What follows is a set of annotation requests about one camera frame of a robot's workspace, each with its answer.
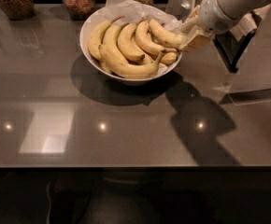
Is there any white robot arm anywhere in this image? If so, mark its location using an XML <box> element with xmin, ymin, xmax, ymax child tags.
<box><xmin>178</xmin><ymin>0</ymin><xmax>271</xmax><ymax>51</ymax></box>

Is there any clear acrylic sign stand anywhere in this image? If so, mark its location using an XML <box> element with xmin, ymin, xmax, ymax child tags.
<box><xmin>164</xmin><ymin>0</ymin><xmax>211</xmax><ymax>21</ymax></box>

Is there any white paper bowl liner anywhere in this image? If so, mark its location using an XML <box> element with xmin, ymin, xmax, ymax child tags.
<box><xmin>102</xmin><ymin>0</ymin><xmax>182</xmax><ymax>31</ymax></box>

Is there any small banana under right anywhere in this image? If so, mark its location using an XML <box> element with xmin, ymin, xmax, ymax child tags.
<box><xmin>159</xmin><ymin>52</ymin><xmax>178</xmax><ymax>65</ymax></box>

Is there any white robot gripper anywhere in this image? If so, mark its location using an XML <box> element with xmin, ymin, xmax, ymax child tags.
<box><xmin>178</xmin><ymin>0</ymin><xmax>239</xmax><ymax>52</ymax></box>

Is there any yellow banana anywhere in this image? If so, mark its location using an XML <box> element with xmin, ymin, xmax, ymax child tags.
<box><xmin>88</xmin><ymin>16</ymin><xmax>121</xmax><ymax>60</ymax></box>
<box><xmin>135</xmin><ymin>21</ymin><xmax>177</xmax><ymax>55</ymax></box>
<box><xmin>149</xmin><ymin>19</ymin><xmax>185</xmax><ymax>49</ymax></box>
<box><xmin>99</xmin><ymin>23</ymin><xmax>128</xmax><ymax>74</ymax></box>
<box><xmin>117</xmin><ymin>22</ymin><xmax>149</xmax><ymax>64</ymax></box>
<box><xmin>98</xmin><ymin>45</ymin><xmax>164</xmax><ymax>79</ymax></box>

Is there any white ceramic bowl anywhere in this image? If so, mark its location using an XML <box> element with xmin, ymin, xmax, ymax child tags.
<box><xmin>79</xmin><ymin>8</ymin><xmax>182</xmax><ymax>85</ymax></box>

